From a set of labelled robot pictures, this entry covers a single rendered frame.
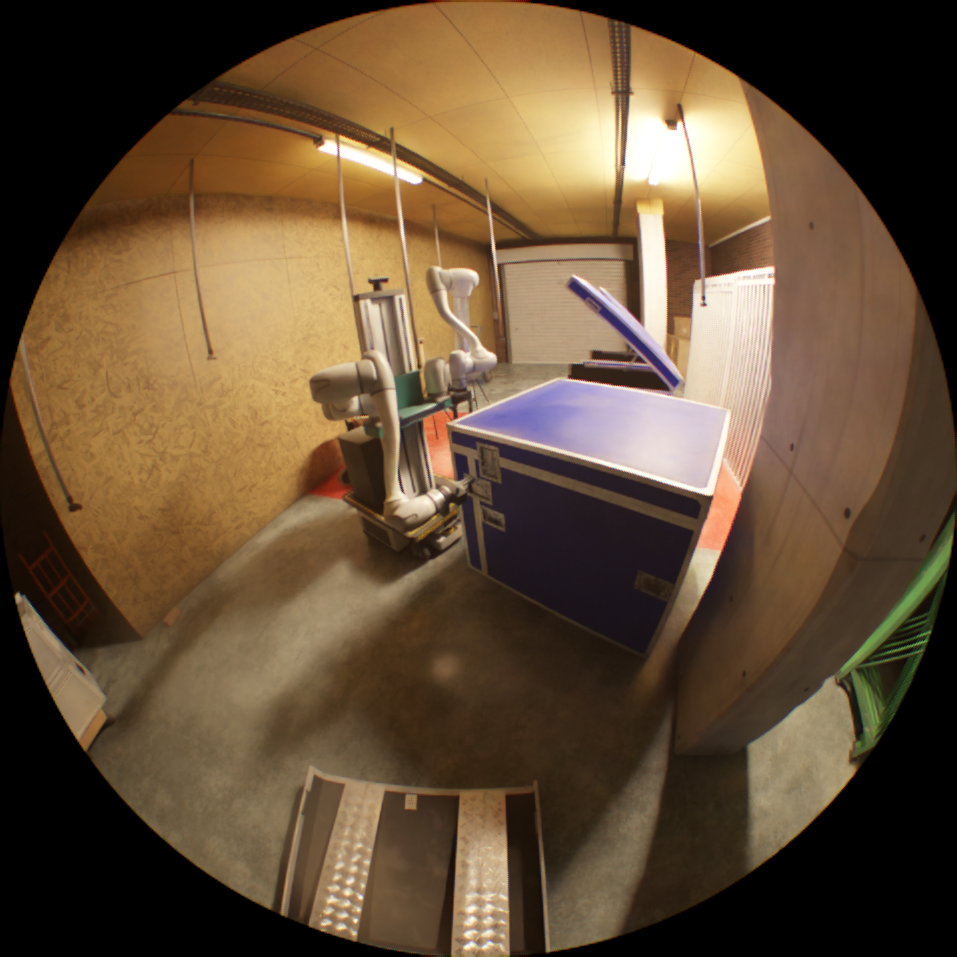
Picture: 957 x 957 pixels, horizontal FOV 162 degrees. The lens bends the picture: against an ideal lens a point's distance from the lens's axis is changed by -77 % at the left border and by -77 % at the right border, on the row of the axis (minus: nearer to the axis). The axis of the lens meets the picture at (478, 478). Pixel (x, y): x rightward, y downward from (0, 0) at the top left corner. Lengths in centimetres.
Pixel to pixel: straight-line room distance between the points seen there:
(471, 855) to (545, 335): 884
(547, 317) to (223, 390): 730
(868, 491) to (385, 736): 189
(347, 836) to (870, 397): 206
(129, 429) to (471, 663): 282
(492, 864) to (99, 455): 316
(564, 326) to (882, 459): 823
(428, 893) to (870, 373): 198
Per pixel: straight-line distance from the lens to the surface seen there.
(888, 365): 80
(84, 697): 300
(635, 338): 261
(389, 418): 127
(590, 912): 167
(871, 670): 251
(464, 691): 178
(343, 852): 166
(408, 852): 164
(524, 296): 879
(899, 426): 76
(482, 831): 155
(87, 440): 292
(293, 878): 174
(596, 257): 838
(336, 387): 128
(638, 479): 114
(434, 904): 164
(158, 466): 303
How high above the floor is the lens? 160
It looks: 29 degrees down
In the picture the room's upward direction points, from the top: 6 degrees counter-clockwise
